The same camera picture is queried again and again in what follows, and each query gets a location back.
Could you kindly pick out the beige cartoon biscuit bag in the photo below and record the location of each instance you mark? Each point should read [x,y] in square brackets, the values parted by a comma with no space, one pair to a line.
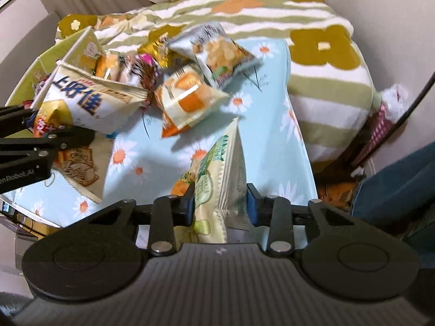
[85,168]

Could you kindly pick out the blue jeans leg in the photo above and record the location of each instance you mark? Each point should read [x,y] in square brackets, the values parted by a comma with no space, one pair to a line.
[399,200]

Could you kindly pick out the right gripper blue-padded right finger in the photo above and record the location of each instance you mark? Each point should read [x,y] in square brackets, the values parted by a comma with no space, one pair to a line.
[272,215]

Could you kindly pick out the gold foil snack bag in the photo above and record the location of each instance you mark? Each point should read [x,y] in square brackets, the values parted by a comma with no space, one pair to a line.
[163,57]

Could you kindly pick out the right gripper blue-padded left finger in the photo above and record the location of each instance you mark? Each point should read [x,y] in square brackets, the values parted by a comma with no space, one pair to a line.
[170,214]

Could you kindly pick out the grey potato chip bag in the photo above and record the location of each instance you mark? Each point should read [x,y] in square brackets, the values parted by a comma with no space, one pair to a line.
[218,56]

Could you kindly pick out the floral striped duvet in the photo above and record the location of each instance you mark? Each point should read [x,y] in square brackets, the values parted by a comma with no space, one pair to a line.
[330,85]

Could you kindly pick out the white blue-lettered chip bag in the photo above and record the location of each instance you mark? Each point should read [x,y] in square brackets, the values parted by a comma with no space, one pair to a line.
[73,97]

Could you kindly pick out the orange cream cracker bag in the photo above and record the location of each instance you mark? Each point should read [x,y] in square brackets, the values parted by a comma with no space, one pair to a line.
[185,99]

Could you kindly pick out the pale green fruit snack bag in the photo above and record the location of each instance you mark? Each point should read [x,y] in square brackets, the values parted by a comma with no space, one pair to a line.
[220,215]

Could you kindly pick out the grey bed headboard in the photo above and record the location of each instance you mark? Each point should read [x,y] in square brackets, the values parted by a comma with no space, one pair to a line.
[35,42]

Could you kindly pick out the pink striped snack bag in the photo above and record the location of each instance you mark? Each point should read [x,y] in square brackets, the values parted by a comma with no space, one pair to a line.
[139,71]

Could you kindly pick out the orange fruit snack bag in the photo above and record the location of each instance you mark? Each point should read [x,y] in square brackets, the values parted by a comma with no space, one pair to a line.
[108,67]

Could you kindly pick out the green storage box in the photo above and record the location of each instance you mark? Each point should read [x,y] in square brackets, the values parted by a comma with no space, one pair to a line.
[81,50]

